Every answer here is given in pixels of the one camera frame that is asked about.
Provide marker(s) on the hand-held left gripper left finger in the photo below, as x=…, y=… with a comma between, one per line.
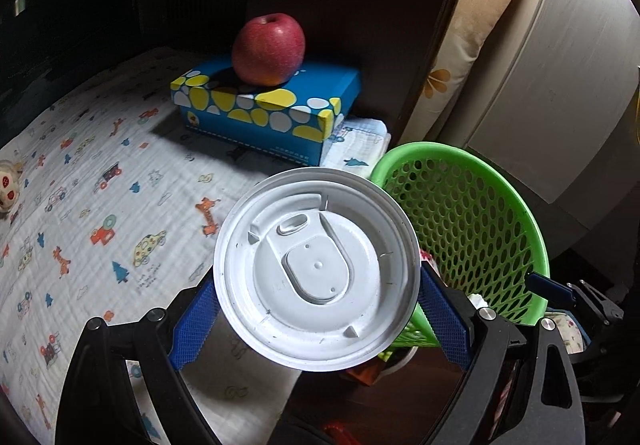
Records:
x=192, y=330

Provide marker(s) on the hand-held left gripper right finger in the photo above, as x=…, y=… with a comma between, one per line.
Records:
x=445, y=320

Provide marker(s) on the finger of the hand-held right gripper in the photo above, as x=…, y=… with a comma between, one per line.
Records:
x=550, y=286

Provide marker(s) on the green plastic basket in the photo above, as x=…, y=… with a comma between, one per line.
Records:
x=450, y=205

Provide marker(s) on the white round plastic lid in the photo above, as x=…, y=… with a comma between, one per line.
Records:
x=310, y=275

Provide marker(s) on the white printed blanket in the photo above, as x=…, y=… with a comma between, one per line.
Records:
x=100, y=135

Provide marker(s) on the cream plush toy red spots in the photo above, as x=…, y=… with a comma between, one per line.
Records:
x=7, y=187

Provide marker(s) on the blue tissue box yellow spots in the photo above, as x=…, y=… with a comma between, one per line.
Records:
x=280, y=110

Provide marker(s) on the beige flower print cushion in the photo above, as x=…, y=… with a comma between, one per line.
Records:
x=475, y=25

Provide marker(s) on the red apple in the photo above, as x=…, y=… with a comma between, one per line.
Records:
x=269, y=47

